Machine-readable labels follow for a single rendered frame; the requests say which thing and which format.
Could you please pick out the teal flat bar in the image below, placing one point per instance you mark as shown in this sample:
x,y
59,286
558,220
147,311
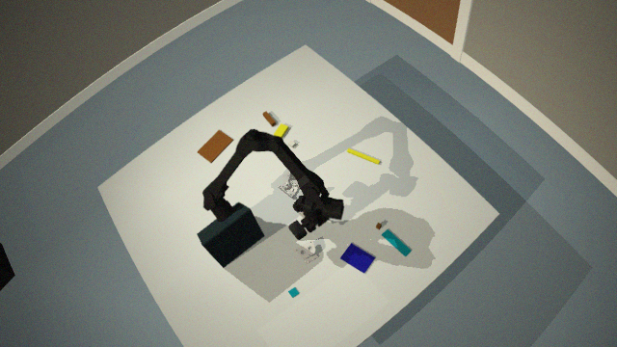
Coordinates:
x,y
397,244

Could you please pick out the brown flat rectangular plate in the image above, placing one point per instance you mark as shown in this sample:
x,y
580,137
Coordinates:
x,y
215,145

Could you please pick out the teal flat rectangular plate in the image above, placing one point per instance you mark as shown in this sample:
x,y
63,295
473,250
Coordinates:
x,y
293,292

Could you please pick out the brown flat bar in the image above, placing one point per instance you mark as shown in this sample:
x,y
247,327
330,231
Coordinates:
x,y
269,118

